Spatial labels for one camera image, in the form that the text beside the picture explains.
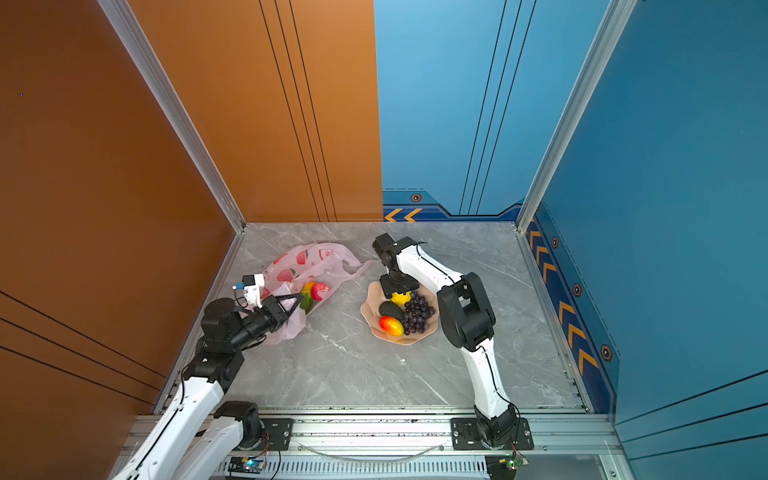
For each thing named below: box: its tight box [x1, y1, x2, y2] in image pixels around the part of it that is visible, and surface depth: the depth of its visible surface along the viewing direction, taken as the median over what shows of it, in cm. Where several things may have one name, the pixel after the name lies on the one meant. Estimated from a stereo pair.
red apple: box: [311, 282, 330, 301], surface depth 96 cm
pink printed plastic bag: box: [263, 242, 372, 344], surface depth 98 cm
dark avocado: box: [379, 301, 405, 322], surface depth 93 cm
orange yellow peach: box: [379, 316, 405, 337], surface depth 88 cm
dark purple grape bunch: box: [402, 292, 435, 335], surface depth 91 cm
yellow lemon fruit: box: [390, 291, 412, 307], surface depth 93 cm
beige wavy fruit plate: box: [360, 282, 439, 346], surface depth 91 cm
